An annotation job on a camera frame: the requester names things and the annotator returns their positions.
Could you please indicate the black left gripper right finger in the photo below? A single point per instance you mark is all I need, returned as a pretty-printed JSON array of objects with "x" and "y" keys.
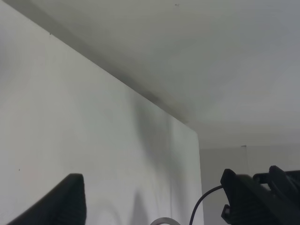
[{"x": 271, "y": 198}]

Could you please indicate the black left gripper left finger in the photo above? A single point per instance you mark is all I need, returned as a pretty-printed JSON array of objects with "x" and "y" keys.
[{"x": 65, "y": 204}]

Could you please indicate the grey tape roll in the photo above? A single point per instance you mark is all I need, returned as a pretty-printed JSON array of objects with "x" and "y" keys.
[{"x": 164, "y": 220}]

